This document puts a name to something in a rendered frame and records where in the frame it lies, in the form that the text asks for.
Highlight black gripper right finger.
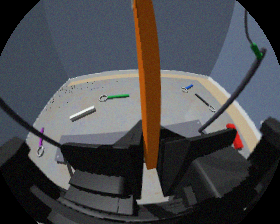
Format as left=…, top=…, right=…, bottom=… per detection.
left=156, top=125, right=237, bottom=197

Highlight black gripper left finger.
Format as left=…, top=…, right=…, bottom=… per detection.
left=60, top=120, right=144, bottom=200

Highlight white flat bar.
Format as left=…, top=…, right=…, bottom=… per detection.
left=69, top=105, right=96, bottom=121

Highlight orange handle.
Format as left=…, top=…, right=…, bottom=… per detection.
left=131, top=0, right=161, bottom=171

